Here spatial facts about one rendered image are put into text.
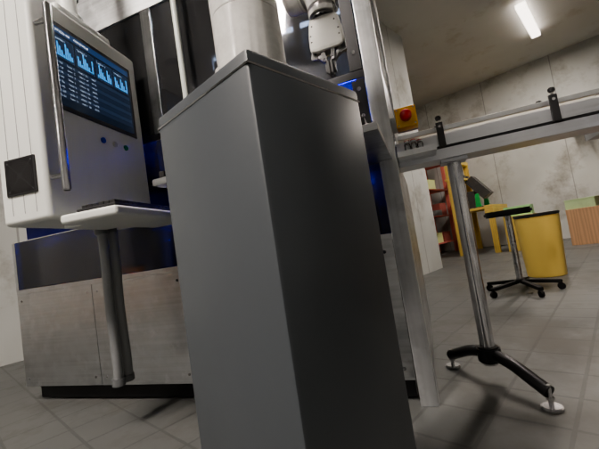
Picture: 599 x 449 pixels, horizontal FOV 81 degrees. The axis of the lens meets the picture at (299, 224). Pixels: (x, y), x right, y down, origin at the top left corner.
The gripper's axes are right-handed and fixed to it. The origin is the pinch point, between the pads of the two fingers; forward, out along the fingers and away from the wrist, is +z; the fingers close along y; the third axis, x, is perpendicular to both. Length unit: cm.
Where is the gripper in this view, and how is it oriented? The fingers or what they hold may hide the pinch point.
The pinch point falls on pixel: (331, 69)
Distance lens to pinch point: 111.9
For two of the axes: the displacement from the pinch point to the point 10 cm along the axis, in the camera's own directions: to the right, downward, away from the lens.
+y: -9.3, 1.7, 3.3
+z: 1.5, 9.9, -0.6
